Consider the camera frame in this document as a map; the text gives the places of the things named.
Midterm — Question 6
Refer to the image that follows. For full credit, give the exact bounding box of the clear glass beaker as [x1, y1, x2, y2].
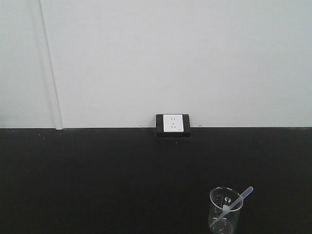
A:
[208, 187, 243, 234]

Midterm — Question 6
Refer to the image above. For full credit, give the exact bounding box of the white power socket plate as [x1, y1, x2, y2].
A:
[163, 114, 184, 133]

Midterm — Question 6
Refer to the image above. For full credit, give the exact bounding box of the clear plastic pipette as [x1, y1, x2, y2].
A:
[211, 186, 254, 226]

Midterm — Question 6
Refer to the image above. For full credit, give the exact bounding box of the black socket mounting box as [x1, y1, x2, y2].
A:
[156, 114, 191, 138]

